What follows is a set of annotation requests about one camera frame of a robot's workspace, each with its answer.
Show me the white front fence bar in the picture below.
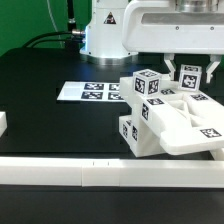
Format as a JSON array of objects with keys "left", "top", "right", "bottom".
[{"left": 0, "top": 157, "right": 224, "bottom": 188}]

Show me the white chair back frame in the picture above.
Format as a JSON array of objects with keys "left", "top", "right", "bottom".
[{"left": 120, "top": 77, "right": 224, "bottom": 155}]

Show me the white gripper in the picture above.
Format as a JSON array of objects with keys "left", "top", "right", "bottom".
[{"left": 122, "top": 0, "right": 224, "bottom": 84}]

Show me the black vertical pole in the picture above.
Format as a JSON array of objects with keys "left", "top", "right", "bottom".
[{"left": 65, "top": 0, "right": 76, "bottom": 49}]

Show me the white chair seat part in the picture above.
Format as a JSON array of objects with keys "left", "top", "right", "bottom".
[{"left": 130, "top": 104, "right": 164, "bottom": 157}]

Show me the white tagged cube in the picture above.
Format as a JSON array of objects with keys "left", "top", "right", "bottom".
[
  {"left": 133, "top": 69, "right": 162, "bottom": 97},
  {"left": 178, "top": 64, "right": 202, "bottom": 91}
]

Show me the white fence bar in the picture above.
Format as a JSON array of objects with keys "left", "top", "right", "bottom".
[
  {"left": 0, "top": 112, "right": 7, "bottom": 137},
  {"left": 0, "top": 157, "right": 224, "bottom": 188},
  {"left": 211, "top": 148, "right": 224, "bottom": 161}
]

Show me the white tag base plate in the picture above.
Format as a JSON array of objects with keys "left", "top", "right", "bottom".
[{"left": 57, "top": 81, "right": 123, "bottom": 102}]

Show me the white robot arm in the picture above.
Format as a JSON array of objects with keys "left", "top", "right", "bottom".
[{"left": 80, "top": 0, "right": 224, "bottom": 80}]

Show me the black cable with connector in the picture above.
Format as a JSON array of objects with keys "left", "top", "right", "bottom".
[{"left": 21, "top": 29, "right": 87, "bottom": 49}]

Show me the white right fence bar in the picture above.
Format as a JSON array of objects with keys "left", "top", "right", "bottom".
[{"left": 211, "top": 148, "right": 224, "bottom": 161}]

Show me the white left fence bar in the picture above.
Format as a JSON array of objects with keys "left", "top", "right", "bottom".
[{"left": 0, "top": 112, "right": 7, "bottom": 137}]

